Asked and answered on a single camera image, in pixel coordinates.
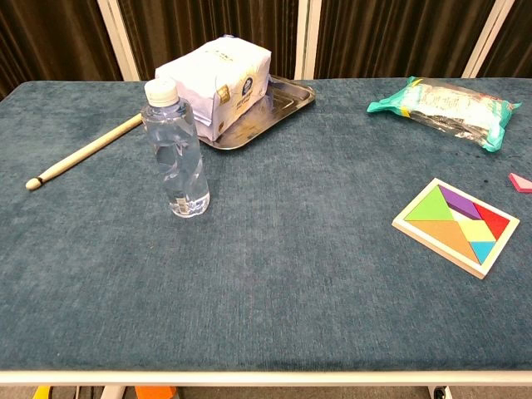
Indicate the orange triangle tangram piece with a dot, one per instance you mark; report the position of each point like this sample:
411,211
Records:
440,232

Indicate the yellow floor object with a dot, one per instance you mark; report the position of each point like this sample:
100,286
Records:
42,393

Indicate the clear plastic water bottle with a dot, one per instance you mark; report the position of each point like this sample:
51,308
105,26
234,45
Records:
174,141

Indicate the red triangle tangram piece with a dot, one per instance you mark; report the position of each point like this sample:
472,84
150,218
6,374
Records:
494,222

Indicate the green triangle tangram piece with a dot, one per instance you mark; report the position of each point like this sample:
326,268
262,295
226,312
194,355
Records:
432,210

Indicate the blue triangle puzzle piece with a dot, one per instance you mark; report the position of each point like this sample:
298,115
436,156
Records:
483,249

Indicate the teal plastic snack package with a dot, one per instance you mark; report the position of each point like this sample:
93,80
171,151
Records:
449,108

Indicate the purple parallelogram tangram piece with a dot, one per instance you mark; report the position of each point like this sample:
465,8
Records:
459,201

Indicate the white paper tissue pack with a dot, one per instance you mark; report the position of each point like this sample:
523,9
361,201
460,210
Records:
224,75

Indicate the dark brown pleated curtain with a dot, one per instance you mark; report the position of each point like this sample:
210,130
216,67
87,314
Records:
50,41
395,37
517,41
199,25

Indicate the white partition post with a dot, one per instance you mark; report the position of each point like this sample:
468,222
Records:
118,37
488,37
306,37

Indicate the white table leg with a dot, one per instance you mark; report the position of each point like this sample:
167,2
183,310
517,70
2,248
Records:
112,392

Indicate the blue fabric table mat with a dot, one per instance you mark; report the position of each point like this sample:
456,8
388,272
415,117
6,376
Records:
291,270

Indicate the wooden drumstick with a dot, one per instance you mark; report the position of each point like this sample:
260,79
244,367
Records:
83,154

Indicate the stainless steel tray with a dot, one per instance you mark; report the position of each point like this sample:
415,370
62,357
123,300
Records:
266,116

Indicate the pink triangle puzzle piece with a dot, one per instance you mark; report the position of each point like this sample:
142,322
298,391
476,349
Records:
523,183

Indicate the wooden tangram puzzle board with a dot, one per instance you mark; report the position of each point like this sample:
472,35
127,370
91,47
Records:
440,248

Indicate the yellow square tangram piece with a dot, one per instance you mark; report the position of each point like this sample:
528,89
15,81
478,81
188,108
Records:
478,230

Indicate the orange floor object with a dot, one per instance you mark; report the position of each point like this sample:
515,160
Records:
154,393

